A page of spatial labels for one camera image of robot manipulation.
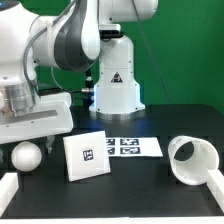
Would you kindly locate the white lamp base with tags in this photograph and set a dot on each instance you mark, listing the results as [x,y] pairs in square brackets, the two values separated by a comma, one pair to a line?
[86,155]

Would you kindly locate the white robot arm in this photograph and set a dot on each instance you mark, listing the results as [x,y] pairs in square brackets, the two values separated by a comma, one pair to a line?
[87,31]

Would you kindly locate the white corner bracket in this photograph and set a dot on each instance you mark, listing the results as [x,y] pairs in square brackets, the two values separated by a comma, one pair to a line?
[215,183]
[8,187]

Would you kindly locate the white lamp bulb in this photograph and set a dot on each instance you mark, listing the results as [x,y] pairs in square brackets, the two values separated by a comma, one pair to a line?
[26,156]

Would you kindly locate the white cylindrical lamp shade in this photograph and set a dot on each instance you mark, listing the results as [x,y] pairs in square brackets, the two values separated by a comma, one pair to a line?
[194,170]

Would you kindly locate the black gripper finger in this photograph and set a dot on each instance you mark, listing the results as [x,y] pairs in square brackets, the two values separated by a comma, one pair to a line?
[49,143]

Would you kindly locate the white left corner bracket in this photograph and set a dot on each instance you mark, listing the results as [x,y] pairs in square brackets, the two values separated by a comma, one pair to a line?
[8,187]

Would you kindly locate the white right corner bracket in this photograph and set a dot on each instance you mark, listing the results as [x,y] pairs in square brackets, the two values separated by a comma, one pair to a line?
[215,183]

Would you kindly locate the white sheet with tags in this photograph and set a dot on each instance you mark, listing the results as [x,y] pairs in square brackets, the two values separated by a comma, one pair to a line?
[134,147]

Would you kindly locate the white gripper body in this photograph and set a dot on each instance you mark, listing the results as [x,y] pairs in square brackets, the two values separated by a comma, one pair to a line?
[51,116]

